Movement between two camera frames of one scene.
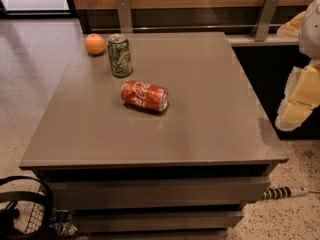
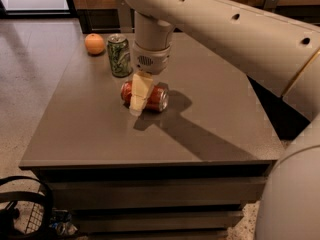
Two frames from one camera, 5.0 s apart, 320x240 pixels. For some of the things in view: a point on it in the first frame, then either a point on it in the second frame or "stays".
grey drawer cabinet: (154, 136) stays
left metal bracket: (124, 10) stays
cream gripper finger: (301, 96) to (148, 62)
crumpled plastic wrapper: (61, 221) stays
